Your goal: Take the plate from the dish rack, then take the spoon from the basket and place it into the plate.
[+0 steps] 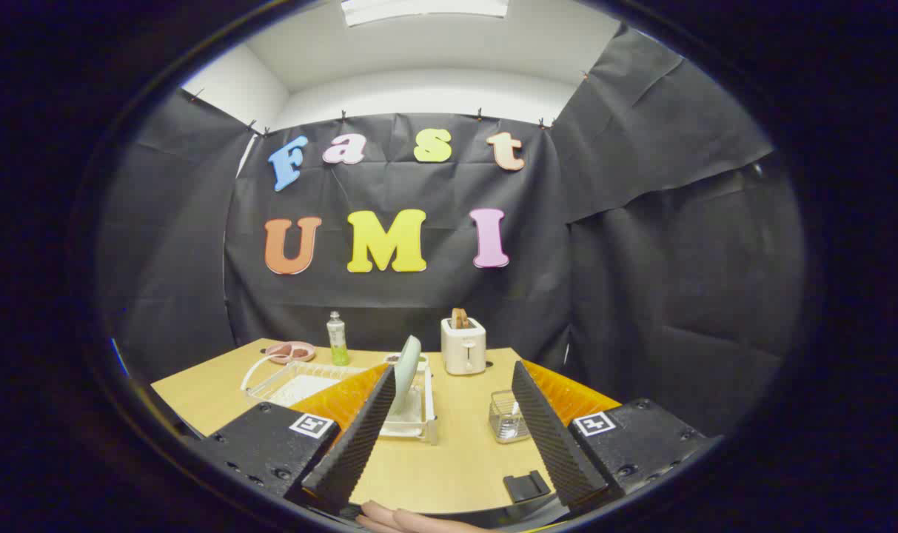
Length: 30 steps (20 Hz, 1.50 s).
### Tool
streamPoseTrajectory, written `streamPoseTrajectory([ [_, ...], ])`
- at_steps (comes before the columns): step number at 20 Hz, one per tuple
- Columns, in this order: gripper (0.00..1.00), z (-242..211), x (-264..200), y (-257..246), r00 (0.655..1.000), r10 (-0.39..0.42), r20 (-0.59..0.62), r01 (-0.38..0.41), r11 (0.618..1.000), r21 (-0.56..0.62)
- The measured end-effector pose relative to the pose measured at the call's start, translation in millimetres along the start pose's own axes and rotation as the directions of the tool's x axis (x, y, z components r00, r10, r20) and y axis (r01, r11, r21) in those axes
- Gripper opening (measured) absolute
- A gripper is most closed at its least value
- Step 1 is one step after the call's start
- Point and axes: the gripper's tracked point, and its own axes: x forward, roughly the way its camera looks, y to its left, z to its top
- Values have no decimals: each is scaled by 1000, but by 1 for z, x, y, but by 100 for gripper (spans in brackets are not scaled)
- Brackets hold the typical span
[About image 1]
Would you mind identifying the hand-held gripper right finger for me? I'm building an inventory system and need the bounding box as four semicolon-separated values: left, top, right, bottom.
509;360;725;512

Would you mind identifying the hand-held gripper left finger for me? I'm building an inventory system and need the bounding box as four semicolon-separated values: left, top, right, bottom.
190;363;398;515

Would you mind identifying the metal wire basket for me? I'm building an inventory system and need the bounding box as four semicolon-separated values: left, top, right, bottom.
489;390;531;443

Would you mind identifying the white wire dish rack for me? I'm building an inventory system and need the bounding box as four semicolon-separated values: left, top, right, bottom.
240;354;439;445

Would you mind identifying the pale green plate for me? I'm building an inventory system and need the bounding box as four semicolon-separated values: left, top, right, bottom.
393;335;423;415

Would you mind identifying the pink dish with food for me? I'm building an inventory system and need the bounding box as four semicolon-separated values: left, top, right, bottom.
265;341;317;364

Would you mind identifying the black table clamp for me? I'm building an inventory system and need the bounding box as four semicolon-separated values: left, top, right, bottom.
503;470;552;504

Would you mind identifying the clear bottle with green liquid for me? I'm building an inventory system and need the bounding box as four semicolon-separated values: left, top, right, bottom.
326;311;350;367

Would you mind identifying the cream toaster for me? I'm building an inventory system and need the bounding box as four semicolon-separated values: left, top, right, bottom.
440;317;487;376

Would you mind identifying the black backdrop cloth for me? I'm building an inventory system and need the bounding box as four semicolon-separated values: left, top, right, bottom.
97;22;805;438

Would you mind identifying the ceiling light panel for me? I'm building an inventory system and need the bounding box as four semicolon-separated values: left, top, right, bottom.
340;0;510;27

